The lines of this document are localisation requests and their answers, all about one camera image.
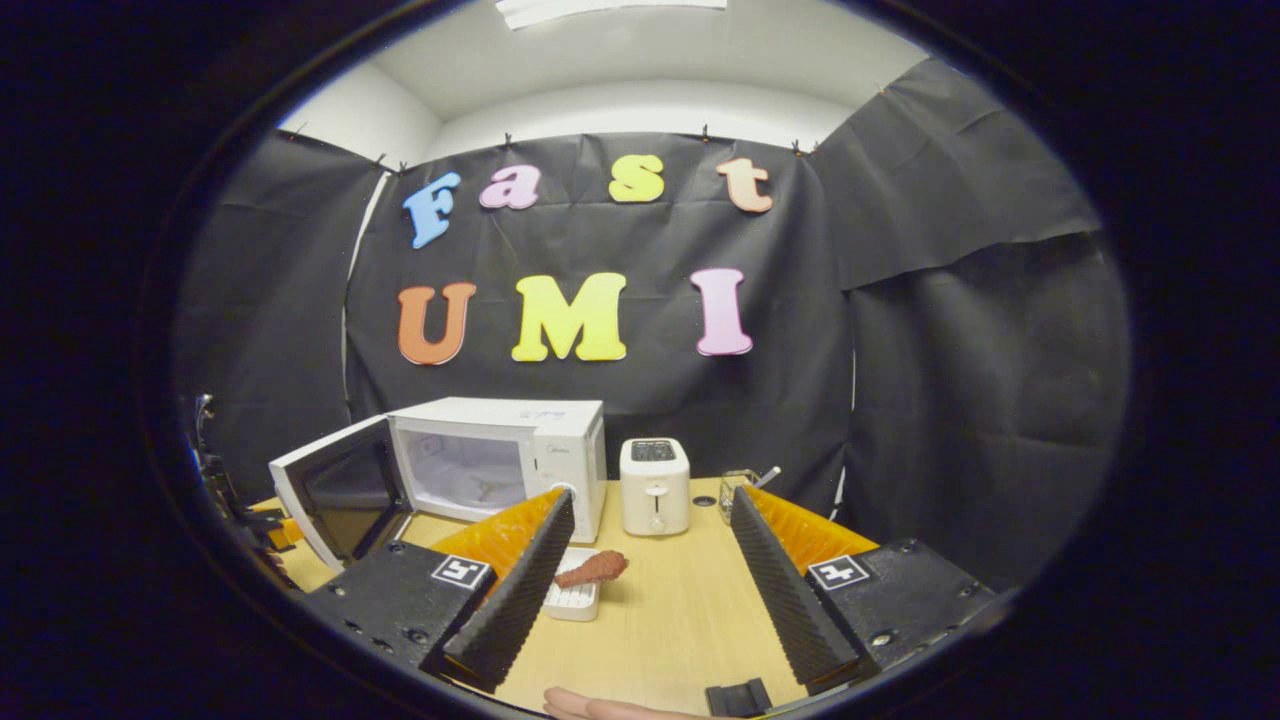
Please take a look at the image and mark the white microwave oven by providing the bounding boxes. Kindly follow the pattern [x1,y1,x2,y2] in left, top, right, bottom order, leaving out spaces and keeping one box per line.
[268,397,608,573]

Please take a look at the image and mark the reddish brown meat piece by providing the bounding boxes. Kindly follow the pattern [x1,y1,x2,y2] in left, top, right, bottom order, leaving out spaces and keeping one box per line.
[554,550,629,589]

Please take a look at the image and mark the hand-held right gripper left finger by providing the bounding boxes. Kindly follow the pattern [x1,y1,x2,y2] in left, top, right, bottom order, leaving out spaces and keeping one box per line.
[298,487,579,695]

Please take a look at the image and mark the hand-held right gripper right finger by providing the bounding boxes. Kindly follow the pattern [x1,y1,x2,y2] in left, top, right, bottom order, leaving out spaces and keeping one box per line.
[728,484,1003,699]

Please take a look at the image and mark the white ribbed tray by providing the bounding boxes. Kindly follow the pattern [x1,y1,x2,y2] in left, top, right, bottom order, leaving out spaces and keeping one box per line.
[543,547,603,623]

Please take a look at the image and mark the white toaster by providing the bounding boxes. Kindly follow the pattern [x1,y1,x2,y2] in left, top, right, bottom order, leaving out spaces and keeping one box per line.
[619,437,692,538]

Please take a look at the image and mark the ceiling light panel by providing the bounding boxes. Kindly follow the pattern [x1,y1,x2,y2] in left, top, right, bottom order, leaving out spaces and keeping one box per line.
[495,0,728,30]

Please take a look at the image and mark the glass microwave turntable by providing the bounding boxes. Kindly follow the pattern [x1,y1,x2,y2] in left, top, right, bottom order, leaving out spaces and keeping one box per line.
[440,475,523,504]

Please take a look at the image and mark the wire mesh holder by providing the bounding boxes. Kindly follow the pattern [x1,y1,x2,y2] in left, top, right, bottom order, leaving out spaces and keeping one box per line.
[718,468,763,526]

